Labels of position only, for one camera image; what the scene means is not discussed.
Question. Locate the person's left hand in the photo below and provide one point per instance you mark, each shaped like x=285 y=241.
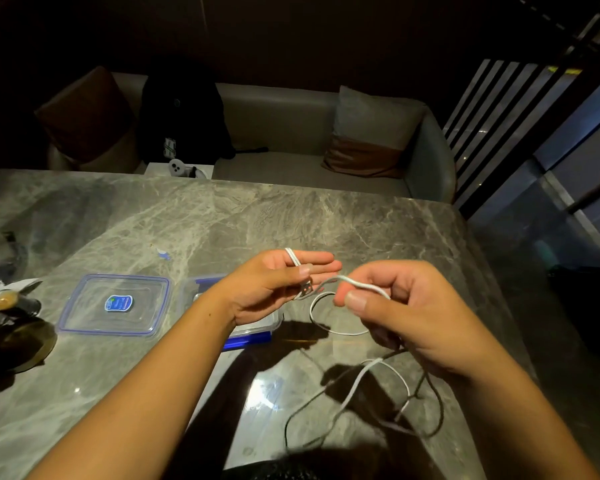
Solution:
x=260 y=289

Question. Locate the person's right hand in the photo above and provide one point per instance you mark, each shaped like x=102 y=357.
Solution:
x=425 y=314

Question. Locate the person's right thumb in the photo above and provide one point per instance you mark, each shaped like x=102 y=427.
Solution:
x=362 y=299

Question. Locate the person's left middle finger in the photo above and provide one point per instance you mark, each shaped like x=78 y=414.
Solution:
x=325 y=272

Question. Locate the person's left thumb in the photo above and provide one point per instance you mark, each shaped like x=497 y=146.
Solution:
x=292 y=272

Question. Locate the person's right forearm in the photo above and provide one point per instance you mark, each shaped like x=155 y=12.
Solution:
x=520 y=419

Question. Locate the person's left forearm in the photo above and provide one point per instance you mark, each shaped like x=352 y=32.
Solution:
x=145 y=399

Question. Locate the clear plastic container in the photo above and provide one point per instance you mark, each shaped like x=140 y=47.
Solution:
x=252 y=330

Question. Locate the grey sofa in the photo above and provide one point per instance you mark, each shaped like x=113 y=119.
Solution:
x=300 y=149

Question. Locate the grey and brown cushion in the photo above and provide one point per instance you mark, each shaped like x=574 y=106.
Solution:
x=375 y=132

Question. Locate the white game controller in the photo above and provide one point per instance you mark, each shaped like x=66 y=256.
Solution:
x=179 y=168

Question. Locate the clear plastic container lid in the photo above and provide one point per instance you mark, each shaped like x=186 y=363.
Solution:
x=114 y=304

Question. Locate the black backpack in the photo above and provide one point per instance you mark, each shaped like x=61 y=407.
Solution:
x=182 y=114

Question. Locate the slatted partition screen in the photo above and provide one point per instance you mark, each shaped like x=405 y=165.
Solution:
x=500 y=124

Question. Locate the small glass jar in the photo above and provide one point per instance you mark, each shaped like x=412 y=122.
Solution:
x=14 y=302

